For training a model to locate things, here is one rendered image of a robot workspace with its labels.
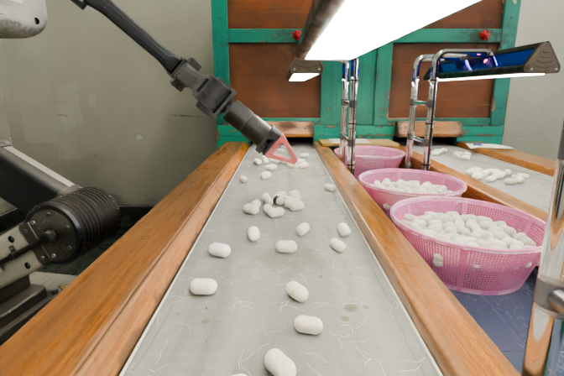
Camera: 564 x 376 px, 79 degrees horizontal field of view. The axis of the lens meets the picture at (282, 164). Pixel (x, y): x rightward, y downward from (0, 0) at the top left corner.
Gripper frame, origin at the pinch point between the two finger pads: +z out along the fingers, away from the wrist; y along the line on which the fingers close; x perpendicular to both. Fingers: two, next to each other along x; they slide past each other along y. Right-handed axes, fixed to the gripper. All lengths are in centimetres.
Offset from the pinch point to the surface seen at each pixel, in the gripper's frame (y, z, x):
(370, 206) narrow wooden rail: -15.2, 16.1, -4.2
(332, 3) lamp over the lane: -65, -14, -15
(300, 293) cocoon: -44.4, 3.9, 7.2
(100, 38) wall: 177, -133, 39
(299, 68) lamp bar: 1.5, -12.8, -17.6
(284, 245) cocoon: -31.1, 2.6, 8.1
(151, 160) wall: 177, -55, 89
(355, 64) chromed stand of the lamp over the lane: 22.4, -0.6, -31.1
